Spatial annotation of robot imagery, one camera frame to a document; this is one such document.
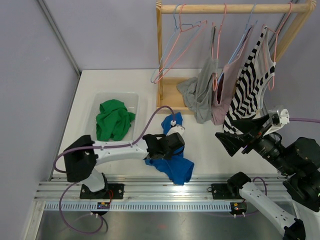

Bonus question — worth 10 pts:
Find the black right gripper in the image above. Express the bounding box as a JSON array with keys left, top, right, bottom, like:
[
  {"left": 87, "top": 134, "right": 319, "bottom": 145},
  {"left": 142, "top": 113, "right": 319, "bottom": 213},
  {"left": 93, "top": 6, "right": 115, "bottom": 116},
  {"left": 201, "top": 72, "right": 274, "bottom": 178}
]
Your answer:
[{"left": 215, "top": 112, "right": 296, "bottom": 175}]

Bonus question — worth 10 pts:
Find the blue tank top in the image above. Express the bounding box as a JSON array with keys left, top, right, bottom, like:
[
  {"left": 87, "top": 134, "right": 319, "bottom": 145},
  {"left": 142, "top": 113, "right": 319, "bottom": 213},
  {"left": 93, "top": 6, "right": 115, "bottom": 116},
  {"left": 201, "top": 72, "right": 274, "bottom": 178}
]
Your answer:
[{"left": 144, "top": 112, "right": 195, "bottom": 185}]

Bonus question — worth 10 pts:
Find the green tank top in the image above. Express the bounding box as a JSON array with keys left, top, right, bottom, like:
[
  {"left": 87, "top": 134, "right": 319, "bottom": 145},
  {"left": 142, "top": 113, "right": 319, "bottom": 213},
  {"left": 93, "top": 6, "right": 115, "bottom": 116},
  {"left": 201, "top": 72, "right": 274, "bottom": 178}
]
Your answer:
[{"left": 95, "top": 99, "right": 136, "bottom": 142}]

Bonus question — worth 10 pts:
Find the grey tank top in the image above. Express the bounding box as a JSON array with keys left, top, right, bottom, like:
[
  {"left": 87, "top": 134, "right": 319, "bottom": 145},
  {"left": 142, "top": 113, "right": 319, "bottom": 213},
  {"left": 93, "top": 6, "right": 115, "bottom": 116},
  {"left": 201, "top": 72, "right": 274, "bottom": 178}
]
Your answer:
[{"left": 176, "top": 26, "right": 219, "bottom": 124}]

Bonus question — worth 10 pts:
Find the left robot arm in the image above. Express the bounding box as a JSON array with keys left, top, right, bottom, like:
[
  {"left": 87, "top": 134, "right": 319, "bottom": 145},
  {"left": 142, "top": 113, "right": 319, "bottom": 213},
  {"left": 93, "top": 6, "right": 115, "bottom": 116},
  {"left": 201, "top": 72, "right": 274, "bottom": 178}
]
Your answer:
[{"left": 62, "top": 132, "right": 185, "bottom": 199}]

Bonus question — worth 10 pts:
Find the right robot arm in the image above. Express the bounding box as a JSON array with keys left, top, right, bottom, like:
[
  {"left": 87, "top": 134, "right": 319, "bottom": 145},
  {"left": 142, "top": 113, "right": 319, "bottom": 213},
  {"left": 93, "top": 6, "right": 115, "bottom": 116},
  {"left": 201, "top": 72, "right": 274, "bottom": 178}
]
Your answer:
[{"left": 215, "top": 110, "right": 320, "bottom": 240}]

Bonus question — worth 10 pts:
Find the mauve tank top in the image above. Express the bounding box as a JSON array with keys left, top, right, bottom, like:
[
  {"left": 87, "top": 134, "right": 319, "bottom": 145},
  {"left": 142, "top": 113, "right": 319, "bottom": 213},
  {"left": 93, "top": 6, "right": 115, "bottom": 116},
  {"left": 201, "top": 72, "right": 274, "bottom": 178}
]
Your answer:
[{"left": 211, "top": 26, "right": 255, "bottom": 126}]

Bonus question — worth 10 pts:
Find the black white striped tank top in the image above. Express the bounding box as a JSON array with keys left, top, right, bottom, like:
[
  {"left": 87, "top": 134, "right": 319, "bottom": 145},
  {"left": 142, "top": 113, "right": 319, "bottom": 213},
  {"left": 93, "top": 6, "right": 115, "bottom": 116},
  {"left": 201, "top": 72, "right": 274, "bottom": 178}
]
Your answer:
[{"left": 223, "top": 25, "right": 276, "bottom": 134}]

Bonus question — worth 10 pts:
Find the wooden clothes rack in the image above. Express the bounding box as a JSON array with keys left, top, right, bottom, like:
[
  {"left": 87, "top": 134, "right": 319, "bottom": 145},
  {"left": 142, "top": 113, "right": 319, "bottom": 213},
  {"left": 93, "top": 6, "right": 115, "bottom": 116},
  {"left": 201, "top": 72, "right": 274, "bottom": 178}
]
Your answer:
[{"left": 155, "top": 0, "right": 317, "bottom": 115}]

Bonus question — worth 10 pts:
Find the white plastic basket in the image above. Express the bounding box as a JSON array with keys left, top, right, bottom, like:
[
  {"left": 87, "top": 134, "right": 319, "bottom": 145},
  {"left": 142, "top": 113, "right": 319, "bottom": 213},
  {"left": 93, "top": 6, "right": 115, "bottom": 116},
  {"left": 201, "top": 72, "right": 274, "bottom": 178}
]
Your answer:
[{"left": 84, "top": 92, "right": 140, "bottom": 142}]

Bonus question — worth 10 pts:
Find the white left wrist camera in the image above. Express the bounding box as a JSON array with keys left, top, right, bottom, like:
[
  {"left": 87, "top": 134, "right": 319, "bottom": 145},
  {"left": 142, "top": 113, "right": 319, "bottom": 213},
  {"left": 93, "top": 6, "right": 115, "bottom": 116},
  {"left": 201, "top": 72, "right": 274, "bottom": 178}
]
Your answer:
[{"left": 166, "top": 120, "right": 185, "bottom": 136}]

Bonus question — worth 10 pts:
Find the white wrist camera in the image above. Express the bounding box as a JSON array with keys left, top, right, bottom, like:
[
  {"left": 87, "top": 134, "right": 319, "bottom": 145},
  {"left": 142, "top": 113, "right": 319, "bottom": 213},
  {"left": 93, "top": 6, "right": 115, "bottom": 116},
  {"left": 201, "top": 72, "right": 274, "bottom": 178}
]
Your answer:
[
  {"left": 166, "top": 120, "right": 185, "bottom": 136},
  {"left": 263, "top": 105, "right": 290, "bottom": 136}
]

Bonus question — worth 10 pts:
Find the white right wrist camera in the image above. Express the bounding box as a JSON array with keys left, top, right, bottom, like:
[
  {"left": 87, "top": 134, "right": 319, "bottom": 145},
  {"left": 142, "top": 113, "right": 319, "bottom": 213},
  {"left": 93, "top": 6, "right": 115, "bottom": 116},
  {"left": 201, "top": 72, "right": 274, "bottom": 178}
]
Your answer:
[{"left": 263, "top": 105, "right": 290, "bottom": 136}]

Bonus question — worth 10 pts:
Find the aluminium mounting rail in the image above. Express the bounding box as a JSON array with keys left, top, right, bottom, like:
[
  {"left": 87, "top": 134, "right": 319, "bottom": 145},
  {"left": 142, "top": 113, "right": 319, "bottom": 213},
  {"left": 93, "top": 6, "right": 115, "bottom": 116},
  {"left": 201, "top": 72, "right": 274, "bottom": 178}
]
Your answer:
[{"left": 33, "top": 159, "right": 306, "bottom": 202}]

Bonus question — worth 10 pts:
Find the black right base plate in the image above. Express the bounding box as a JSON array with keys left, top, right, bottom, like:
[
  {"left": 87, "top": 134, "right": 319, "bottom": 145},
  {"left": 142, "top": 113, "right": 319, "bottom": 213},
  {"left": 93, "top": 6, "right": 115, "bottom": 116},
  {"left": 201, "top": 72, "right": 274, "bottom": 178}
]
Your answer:
[{"left": 210, "top": 183, "right": 243, "bottom": 200}]

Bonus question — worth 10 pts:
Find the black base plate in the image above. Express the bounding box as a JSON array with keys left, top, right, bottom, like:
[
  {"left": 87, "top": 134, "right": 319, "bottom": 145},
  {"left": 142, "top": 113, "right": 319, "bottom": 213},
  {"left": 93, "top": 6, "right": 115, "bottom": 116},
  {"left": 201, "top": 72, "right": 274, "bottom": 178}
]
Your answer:
[
  {"left": 210, "top": 183, "right": 243, "bottom": 200},
  {"left": 79, "top": 183, "right": 125, "bottom": 200}
]

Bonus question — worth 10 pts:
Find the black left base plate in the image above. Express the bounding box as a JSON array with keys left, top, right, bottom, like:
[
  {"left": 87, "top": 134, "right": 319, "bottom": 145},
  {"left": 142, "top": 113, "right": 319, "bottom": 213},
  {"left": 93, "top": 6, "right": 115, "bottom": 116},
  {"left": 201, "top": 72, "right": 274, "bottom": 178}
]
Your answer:
[{"left": 79, "top": 183, "right": 125, "bottom": 200}]

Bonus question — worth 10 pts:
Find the white slotted cable duct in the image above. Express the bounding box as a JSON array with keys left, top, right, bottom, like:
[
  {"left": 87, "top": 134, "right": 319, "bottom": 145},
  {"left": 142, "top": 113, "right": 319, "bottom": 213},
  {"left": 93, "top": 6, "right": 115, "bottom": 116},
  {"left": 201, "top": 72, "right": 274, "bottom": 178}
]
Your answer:
[{"left": 44, "top": 201, "right": 231, "bottom": 212}]

